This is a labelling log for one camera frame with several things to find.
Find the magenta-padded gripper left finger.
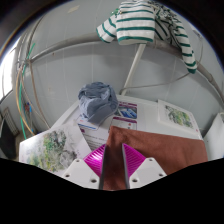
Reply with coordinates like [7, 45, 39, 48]
[61, 143, 108, 190]

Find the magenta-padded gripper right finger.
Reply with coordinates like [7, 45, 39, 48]
[121, 142, 168, 190]

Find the brown towel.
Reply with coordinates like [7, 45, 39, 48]
[103, 125, 209, 191]

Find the white text leaflet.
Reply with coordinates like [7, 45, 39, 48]
[76, 113, 111, 152]

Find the large landscape painting booklet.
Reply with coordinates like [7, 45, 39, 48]
[18, 123, 92, 176]

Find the leaflet with blue picture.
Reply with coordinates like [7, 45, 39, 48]
[109, 100, 139, 132]

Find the grey-blue crumpled cloth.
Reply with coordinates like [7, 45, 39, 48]
[77, 81, 119, 126]

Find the small landscape painting print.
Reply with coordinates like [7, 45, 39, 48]
[157, 98, 201, 139]

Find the white upright pipe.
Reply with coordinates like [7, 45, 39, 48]
[119, 43, 148, 96]

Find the bright window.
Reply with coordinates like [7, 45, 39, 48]
[1, 46, 18, 98]

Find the green white striped garment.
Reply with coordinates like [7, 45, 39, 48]
[95, 0, 198, 74]

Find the thin white cable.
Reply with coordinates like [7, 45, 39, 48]
[119, 39, 204, 94]

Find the green hose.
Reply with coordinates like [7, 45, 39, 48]
[18, 43, 36, 139]

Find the yellow hose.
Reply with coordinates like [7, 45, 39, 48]
[14, 66, 36, 136]

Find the long grey wall pipe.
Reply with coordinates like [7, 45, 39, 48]
[28, 31, 224, 108]

